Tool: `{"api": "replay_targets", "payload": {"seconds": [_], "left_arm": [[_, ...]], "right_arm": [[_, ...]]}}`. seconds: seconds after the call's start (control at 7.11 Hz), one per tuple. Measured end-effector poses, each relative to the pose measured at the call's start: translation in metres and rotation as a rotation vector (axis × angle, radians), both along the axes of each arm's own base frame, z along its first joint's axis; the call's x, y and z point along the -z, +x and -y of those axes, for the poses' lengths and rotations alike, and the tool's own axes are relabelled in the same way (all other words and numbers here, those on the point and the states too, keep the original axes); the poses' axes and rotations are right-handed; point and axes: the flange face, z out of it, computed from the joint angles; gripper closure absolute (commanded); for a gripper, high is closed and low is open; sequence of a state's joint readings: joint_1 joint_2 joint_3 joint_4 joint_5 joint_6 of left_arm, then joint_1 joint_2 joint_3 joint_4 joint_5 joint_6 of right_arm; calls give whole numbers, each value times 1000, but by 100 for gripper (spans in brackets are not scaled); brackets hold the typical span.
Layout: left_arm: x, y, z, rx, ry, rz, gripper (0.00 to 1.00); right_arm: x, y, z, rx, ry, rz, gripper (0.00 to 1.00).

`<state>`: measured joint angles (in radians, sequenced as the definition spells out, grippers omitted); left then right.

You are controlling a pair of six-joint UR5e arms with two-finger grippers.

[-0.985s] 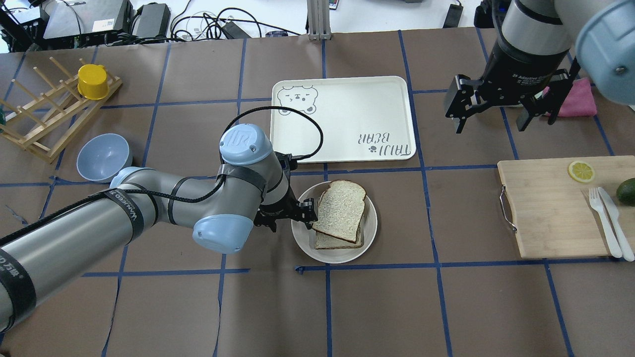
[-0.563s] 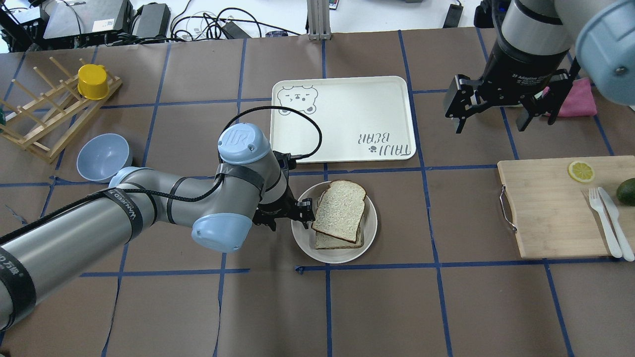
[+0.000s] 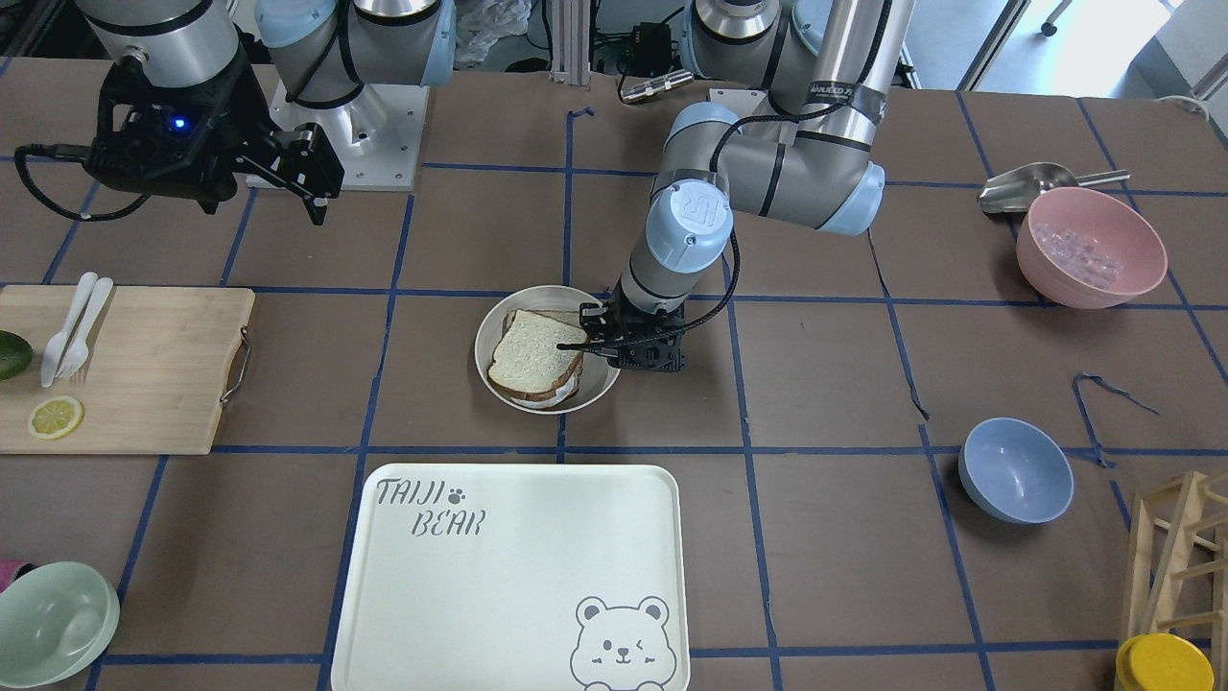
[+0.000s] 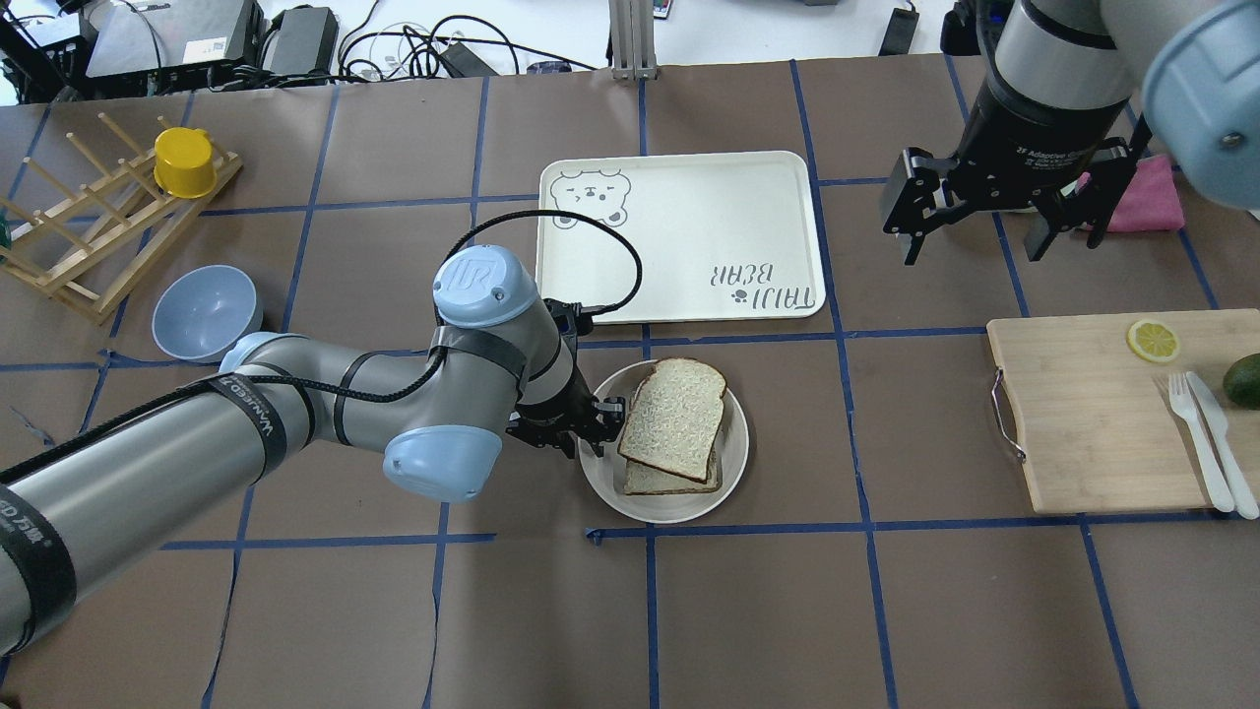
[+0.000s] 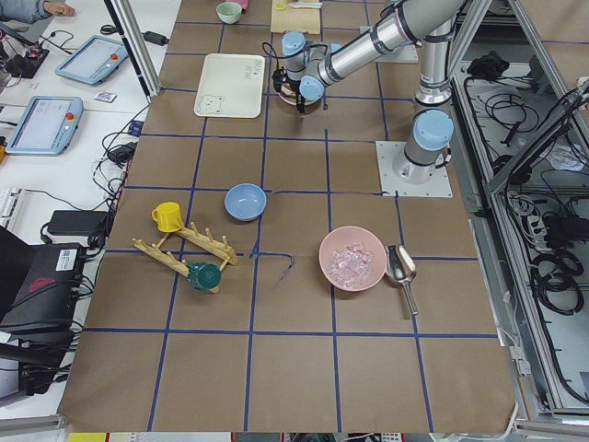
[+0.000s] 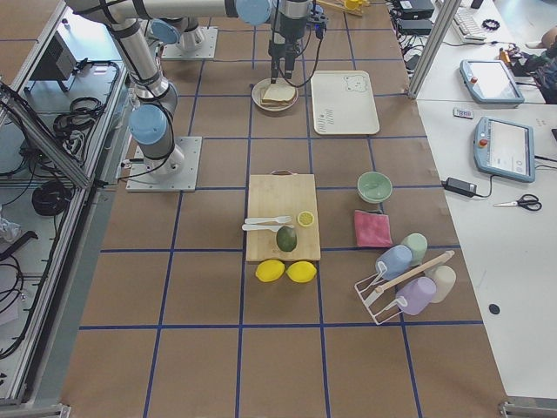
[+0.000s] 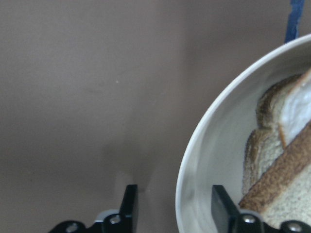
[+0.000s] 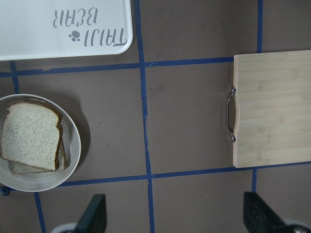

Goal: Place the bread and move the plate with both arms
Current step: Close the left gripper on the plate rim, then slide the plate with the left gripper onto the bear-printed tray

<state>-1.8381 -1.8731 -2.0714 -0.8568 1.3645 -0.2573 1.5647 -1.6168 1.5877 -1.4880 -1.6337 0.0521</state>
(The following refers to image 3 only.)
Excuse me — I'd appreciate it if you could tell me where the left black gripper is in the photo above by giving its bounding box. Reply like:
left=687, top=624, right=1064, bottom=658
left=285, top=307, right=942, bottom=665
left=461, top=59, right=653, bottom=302
left=556, top=298, right=686, bottom=372

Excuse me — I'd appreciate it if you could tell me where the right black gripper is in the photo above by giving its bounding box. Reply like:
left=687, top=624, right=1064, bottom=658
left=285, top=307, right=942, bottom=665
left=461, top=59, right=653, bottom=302
left=96, top=58, right=343, bottom=226

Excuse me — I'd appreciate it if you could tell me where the cream round plate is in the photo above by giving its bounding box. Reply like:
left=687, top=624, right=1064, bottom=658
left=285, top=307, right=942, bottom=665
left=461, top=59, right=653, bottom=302
left=474, top=285, right=619, bottom=415

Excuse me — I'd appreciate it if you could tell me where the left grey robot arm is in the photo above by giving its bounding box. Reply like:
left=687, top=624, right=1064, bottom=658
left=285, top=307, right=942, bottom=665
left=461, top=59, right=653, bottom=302
left=554, top=1, right=915, bottom=371

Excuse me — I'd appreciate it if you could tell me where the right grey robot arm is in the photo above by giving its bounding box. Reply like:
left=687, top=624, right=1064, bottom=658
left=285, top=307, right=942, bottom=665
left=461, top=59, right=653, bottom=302
left=79, top=1, right=456, bottom=225

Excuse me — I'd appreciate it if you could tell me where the fried egg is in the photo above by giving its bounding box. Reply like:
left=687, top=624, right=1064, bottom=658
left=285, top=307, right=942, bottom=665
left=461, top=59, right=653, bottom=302
left=516, top=376, right=578, bottom=410

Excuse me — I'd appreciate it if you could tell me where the wooden cutting board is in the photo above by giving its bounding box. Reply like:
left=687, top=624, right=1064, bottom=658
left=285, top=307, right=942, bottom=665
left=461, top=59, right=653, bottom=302
left=1, top=285, right=255, bottom=455

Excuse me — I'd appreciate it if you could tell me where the cream bear tray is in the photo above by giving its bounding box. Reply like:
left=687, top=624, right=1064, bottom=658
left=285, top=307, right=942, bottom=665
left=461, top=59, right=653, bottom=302
left=330, top=464, right=693, bottom=690

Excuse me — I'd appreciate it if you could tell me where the white plastic fork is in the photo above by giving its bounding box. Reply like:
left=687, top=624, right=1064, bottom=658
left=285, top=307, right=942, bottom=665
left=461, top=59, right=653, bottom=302
left=56, top=279, right=114, bottom=379

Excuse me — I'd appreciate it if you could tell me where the white plastic knife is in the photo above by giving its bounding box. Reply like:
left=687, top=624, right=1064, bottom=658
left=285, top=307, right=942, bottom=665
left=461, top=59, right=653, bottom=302
left=39, top=272, right=98, bottom=388

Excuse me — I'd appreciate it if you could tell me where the green avocado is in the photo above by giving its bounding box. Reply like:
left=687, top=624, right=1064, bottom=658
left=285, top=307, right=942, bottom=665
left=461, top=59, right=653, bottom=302
left=0, top=331, right=34, bottom=380

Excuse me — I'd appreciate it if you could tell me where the lemon slice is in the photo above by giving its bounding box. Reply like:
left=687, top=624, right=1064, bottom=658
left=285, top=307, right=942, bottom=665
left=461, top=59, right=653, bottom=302
left=27, top=396, right=84, bottom=441

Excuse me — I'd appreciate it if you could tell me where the blue bowl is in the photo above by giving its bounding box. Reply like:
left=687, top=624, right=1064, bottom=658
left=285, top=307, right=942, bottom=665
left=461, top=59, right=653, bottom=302
left=957, top=419, right=1075, bottom=525

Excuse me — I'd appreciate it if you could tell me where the metal scoop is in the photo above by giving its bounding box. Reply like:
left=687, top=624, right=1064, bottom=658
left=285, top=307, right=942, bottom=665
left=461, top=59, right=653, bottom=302
left=977, top=162, right=1132, bottom=215

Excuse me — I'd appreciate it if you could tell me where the pink bowl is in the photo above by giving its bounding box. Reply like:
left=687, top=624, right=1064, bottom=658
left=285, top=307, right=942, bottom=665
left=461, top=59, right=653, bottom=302
left=1016, top=187, right=1169, bottom=309

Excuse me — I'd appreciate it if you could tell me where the pink cloth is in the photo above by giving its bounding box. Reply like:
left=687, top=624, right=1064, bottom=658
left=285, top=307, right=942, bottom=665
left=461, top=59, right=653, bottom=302
left=0, top=560, right=36, bottom=590

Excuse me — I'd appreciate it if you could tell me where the green bowl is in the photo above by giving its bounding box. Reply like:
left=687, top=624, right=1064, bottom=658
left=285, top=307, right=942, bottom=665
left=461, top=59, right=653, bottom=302
left=1, top=561, right=120, bottom=689

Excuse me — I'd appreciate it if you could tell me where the wooden dish rack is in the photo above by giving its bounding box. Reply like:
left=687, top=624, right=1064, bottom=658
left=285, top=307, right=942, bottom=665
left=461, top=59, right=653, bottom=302
left=1120, top=471, right=1227, bottom=673

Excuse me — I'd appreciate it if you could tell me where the yellow cup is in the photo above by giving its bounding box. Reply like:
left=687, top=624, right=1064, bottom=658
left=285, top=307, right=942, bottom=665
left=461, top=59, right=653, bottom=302
left=1114, top=632, right=1214, bottom=690

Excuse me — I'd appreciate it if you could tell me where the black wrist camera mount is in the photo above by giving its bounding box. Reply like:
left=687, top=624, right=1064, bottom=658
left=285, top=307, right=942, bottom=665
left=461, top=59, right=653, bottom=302
left=84, top=104, right=238, bottom=214

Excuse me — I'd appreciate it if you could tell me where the aluminium frame post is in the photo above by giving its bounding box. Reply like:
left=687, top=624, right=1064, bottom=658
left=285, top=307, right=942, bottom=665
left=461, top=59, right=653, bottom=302
left=542, top=1, right=596, bottom=90

